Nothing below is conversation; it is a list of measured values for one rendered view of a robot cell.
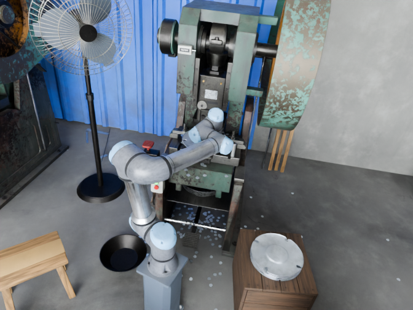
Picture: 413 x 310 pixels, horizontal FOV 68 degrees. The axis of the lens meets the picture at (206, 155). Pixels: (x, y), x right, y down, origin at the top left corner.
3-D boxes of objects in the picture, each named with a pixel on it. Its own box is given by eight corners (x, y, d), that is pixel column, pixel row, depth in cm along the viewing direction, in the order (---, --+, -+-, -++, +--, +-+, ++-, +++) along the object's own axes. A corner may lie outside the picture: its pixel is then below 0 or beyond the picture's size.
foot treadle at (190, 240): (196, 253, 198) (196, 248, 196) (180, 250, 199) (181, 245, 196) (209, 195, 247) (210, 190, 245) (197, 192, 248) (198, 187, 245)
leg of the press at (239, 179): (236, 258, 211) (261, 149, 162) (220, 255, 212) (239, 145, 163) (244, 179, 288) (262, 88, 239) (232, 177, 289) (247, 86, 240)
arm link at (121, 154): (147, 248, 145) (123, 163, 110) (129, 230, 154) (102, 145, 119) (166, 233, 152) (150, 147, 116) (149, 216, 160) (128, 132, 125)
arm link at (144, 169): (143, 174, 104) (236, 134, 134) (125, 160, 110) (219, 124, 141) (144, 200, 110) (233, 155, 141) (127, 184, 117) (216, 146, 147)
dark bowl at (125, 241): (137, 283, 189) (137, 275, 185) (91, 273, 192) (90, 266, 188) (152, 245, 214) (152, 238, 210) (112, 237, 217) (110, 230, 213)
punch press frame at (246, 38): (225, 232, 209) (262, 23, 136) (164, 221, 213) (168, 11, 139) (234, 166, 275) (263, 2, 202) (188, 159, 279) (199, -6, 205)
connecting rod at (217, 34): (222, 91, 171) (230, 26, 152) (200, 88, 172) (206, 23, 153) (225, 79, 188) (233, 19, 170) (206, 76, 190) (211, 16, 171)
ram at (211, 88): (219, 127, 181) (225, 78, 164) (194, 123, 182) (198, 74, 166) (222, 114, 195) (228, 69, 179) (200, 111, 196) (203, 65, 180)
